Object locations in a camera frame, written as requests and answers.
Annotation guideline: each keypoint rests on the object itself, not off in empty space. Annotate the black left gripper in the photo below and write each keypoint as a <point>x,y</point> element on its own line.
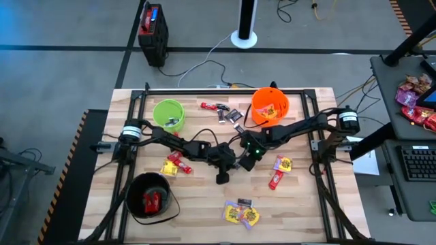
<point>219,154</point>

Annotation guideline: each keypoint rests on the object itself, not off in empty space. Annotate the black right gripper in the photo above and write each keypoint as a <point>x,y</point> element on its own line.
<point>253,146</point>

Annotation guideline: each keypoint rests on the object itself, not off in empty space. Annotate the yellow Sour Patch Kids pouch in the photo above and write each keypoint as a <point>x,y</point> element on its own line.
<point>270,110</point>
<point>283,163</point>
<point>261,111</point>
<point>168,168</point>
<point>251,217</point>
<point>232,212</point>

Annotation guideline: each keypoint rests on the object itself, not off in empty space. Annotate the black Hershey's bar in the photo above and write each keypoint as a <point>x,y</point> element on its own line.
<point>223,107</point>

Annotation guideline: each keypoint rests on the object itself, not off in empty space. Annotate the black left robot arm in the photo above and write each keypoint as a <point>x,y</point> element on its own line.
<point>177,144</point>

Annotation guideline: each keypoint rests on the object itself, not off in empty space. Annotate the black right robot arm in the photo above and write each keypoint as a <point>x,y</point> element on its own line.
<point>299,126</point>

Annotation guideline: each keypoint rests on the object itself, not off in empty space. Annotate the purple candy wrapper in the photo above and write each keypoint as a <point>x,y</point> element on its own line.
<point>407,98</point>

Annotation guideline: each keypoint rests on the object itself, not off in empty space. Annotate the red candy wrapper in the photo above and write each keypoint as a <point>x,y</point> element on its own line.
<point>413,115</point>
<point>432,122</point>

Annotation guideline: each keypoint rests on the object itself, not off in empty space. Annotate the brown candy wrappers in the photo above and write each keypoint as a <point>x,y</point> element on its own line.
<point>420,81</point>

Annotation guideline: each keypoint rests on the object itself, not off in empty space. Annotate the orange pumpkin bucket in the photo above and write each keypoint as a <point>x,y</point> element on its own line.
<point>281,102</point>

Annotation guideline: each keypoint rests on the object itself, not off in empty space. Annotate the black plastic bucket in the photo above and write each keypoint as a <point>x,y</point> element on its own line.
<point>134,206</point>

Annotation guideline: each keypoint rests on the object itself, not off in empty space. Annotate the green plastic bucket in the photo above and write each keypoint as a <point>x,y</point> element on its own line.
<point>160,109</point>

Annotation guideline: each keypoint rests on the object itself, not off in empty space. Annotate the black desk beam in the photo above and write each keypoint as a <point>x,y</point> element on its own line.
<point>362,149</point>

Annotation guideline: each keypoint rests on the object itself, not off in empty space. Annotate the white paper sheet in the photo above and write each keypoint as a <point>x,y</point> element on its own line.
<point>368,166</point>

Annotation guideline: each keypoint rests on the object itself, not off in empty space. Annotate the black hazard-striped platform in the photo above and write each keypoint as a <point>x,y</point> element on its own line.
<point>71,211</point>

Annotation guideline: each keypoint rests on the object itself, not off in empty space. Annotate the red black power station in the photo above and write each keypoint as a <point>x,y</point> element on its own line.
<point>153,37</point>

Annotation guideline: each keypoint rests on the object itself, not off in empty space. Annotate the dark grey desk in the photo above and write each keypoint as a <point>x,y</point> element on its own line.
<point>415,197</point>

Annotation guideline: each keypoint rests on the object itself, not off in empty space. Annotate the black keyboard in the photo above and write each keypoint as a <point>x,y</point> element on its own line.
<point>419,165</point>

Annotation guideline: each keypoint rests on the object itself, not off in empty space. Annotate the small green object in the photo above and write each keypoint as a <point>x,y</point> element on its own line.
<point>433,207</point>

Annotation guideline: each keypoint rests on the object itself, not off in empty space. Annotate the black tablet blue screen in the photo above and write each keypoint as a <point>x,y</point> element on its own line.
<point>430,98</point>

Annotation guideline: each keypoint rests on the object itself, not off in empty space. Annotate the black stand pole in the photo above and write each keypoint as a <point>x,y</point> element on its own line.
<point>408,42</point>

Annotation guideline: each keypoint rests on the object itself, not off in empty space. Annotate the white pedestal stand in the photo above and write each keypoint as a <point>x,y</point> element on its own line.
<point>244,39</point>

